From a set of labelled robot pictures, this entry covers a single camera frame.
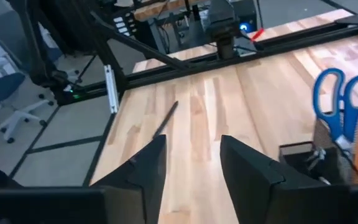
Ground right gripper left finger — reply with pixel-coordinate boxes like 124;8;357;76
90;134;168;224

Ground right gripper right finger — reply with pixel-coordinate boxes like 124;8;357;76
219;134;351;224

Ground black binder clip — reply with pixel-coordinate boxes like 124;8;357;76
305;146;328;164

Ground blue-handled scissors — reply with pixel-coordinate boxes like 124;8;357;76
311;67;358;154

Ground black mesh desk organizer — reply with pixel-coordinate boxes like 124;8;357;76
278;118;358;187

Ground black ballpoint pen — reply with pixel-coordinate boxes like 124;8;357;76
152;100;180;140

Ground black power strip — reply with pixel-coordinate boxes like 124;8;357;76
112;14;138;37

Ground black device with blue light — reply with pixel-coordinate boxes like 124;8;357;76
238;18;258;34

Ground wooden desk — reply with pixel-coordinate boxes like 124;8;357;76
134;0;217;22

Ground silver aluminium bracket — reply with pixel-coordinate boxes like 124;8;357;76
103;64;120;114

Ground black aluminium table frame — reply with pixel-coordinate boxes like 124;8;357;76
53;12;358;108

